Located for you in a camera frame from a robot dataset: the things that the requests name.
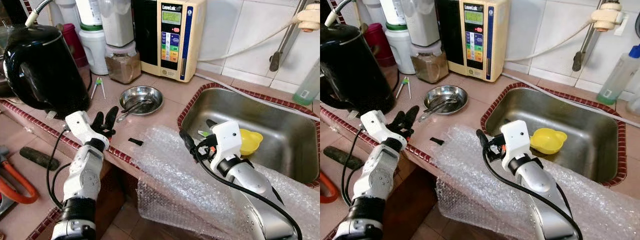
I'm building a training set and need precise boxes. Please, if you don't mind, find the small green white tool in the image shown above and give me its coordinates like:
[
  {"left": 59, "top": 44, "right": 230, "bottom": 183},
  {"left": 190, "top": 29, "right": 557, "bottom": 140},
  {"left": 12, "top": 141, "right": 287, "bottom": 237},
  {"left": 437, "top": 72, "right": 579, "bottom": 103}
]
[
  {"left": 395, "top": 76, "right": 412, "bottom": 100},
  {"left": 90, "top": 76, "right": 107, "bottom": 100}
]

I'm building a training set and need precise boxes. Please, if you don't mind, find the clear bubble wrap sheet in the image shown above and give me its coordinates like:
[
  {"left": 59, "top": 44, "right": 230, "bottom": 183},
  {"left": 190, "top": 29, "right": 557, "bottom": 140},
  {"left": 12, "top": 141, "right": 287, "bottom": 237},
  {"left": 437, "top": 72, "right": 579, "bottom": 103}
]
[
  {"left": 131, "top": 125, "right": 321, "bottom": 240},
  {"left": 434, "top": 124, "right": 640, "bottom": 240}
]

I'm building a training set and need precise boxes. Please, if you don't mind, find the blender jar with brown powder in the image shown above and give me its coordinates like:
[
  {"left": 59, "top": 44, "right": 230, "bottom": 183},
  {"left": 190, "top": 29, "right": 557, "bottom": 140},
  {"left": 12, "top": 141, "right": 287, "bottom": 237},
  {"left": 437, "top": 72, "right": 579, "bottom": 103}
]
[
  {"left": 402, "top": 0, "right": 450, "bottom": 85},
  {"left": 100, "top": 0, "right": 143, "bottom": 85}
]

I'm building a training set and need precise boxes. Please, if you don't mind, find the dark oblong stone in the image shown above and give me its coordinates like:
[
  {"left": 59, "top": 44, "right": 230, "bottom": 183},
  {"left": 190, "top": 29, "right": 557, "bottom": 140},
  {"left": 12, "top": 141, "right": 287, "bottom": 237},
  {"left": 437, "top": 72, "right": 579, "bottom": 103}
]
[
  {"left": 19, "top": 146, "right": 61, "bottom": 172},
  {"left": 337, "top": 146, "right": 369, "bottom": 171}
]

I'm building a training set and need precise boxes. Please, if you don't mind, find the black electric kettle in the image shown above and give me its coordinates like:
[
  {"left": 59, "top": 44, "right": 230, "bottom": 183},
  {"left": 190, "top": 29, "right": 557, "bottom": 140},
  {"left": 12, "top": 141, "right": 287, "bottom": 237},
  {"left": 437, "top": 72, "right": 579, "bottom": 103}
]
[
  {"left": 320, "top": 22, "right": 397, "bottom": 117},
  {"left": 2, "top": 24, "right": 92, "bottom": 119}
]

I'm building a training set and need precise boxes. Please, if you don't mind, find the white bottle green band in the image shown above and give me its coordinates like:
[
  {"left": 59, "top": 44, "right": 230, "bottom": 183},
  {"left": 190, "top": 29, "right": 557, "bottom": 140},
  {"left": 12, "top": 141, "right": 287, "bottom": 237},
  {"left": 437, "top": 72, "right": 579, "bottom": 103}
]
[
  {"left": 379, "top": 0, "right": 416, "bottom": 76},
  {"left": 75, "top": 0, "right": 109, "bottom": 76}
]

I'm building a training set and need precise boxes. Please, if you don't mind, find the stainless steel sink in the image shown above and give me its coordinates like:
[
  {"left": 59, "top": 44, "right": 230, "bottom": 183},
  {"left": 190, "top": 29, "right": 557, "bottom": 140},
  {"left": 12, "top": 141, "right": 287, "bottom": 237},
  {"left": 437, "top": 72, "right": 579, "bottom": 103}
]
[
  {"left": 177, "top": 82, "right": 321, "bottom": 184},
  {"left": 480, "top": 82, "right": 628, "bottom": 187}
]

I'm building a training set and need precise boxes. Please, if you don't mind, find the maroon plastic cup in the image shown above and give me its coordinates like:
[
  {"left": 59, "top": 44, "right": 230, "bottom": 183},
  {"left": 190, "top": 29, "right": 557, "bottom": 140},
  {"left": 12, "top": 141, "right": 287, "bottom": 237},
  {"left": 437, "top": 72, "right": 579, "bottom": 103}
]
[
  {"left": 60, "top": 22, "right": 90, "bottom": 69},
  {"left": 363, "top": 22, "right": 397, "bottom": 69}
]

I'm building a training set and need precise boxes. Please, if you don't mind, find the clear bottle blue cap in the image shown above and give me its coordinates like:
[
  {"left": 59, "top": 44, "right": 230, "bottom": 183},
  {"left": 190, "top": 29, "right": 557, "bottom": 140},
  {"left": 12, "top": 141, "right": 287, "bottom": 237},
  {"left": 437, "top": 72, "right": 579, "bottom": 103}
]
[
  {"left": 596, "top": 44, "right": 640, "bottom": 106},
  {"left": 292, "top": 57, "right": 321, "bottom": 107}
]

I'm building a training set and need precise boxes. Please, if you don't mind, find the beige water ionizer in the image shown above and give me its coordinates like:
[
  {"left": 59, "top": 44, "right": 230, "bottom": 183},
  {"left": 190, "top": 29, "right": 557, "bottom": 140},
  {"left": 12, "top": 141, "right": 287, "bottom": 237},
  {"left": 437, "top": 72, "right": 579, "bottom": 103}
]
[
  {"left": 132, "top": 0, "right": 207, "bottom": 83},
  {"left": 436, "top": 0, "right": 511, "bottom": 83}
]

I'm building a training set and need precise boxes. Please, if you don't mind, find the grey flexible metal spout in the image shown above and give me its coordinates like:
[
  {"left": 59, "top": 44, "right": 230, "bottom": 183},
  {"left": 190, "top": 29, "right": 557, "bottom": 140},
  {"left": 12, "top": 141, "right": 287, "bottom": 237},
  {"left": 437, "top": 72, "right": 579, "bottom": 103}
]
[
  {"left": 324, "top": 0, "right": 354, "bottom": 27},
  {"left": 25, "top": 0, "right": 54, "bottom": 27}
]

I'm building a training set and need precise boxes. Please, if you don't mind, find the metal faucet pipe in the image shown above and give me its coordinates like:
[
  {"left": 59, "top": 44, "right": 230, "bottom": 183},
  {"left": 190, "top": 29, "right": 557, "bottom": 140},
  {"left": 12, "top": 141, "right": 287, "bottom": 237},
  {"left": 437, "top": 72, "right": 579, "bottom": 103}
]
[
  {"left": 572, "top": 0, "right": 607, "bottom": 72},
  {"left": 269, "top": 0, "right": 308, "bottom": 72}
]

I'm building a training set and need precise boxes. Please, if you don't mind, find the beige faucet fitting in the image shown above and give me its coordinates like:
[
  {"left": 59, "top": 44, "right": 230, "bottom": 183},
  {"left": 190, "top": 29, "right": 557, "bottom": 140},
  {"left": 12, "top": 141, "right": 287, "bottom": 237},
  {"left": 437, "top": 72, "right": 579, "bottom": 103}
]
[
  {"left": 591, "top": 2, "right": 624, "bottom": 32},
  {"left": 292, "top": 2, "right": 321, "bottom": 26}
]

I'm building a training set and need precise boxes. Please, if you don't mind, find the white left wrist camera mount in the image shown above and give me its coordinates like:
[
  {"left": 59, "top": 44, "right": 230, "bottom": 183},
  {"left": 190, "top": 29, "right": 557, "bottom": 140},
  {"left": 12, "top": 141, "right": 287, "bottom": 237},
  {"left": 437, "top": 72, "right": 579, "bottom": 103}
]
[
  {"left": 65, "top": 111, "right": 97, "bottom": 147},
  {"left": 360, "top": 110, "right": 394, "bottom": 147}
]

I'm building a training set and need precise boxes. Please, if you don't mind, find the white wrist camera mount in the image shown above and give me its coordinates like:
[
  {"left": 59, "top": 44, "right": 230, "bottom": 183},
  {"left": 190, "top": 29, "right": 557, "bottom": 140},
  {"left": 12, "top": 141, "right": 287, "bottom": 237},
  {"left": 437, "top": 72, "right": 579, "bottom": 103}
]
[
  {"left": 360, "top": 110, "right": 394, "bottom": 147},
  {"left": 209, "top": 120, "right": 244, "bottom": 172},
  {"left": 65, "top": 111, "right": 97, "bottom": 147},
  {"left": 500, "top": 120, "right": 532, "bottom": 172}
]

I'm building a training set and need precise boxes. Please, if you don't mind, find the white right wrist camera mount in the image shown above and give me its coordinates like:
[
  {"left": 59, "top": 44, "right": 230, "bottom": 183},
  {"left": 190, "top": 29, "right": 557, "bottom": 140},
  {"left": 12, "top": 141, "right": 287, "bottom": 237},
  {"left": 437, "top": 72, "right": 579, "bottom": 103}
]
[
  {"left": 500, "top": 120, "right": 532, "bottom": 172},
  {"left": 209, "top": 120, "right": 244, "bottom": 172}
]

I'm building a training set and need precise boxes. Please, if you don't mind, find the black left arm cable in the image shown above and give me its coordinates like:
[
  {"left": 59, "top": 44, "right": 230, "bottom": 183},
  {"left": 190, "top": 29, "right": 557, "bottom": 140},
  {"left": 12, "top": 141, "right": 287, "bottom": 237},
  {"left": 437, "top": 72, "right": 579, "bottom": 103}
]
[
  {"left": 341, "top": 125, "right": 367, "bottom": 207},
  {"left": 46, "top": 127, "right": 71, "bottom": 211}
]

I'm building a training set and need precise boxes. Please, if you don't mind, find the white straight hose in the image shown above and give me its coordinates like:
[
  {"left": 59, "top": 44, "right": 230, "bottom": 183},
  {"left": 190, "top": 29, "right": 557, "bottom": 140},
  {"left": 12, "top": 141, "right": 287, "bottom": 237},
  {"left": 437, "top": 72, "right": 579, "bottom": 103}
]
[
  {"left": 194, "top": 72, "right": 321, "bottom": 122},
  {"left": 501, "top": 72, "right": 640, "bottom": 129}
]

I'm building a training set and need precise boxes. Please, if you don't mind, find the orange gas hose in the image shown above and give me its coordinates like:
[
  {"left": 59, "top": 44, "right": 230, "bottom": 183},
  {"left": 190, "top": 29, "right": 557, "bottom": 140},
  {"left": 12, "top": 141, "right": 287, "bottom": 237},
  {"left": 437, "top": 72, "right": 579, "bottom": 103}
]
[
  {"left": 320, "top": 170, "right": 345, "bottom": 204},
  {"left": 0, "top": 159, "right": 40, "bottom": 205}
]

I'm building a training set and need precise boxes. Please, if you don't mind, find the cream curved hose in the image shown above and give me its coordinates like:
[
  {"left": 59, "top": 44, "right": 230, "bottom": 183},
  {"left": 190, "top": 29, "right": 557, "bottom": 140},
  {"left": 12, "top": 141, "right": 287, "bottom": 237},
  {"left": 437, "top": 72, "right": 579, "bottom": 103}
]
[
  {"left": 197, "top": 17, "right": 301, "bottom": 63},
  {"left": 504, "top": 20, "right": 598, "bottom": 63}
]

